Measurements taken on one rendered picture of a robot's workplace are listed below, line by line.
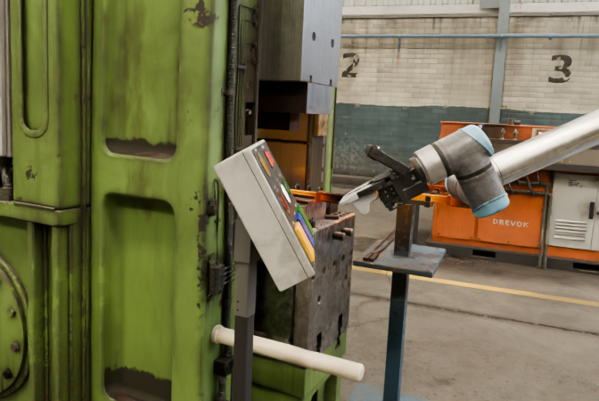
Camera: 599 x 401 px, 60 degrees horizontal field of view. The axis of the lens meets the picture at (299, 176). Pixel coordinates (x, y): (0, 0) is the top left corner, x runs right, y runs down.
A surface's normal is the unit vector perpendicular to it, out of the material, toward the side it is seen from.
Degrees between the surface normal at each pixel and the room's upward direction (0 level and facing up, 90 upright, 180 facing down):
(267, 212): 90
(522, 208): 90
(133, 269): 90
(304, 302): 90
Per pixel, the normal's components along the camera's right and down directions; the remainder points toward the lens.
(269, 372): -0.43, 0.09
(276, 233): -0.01, 0.12
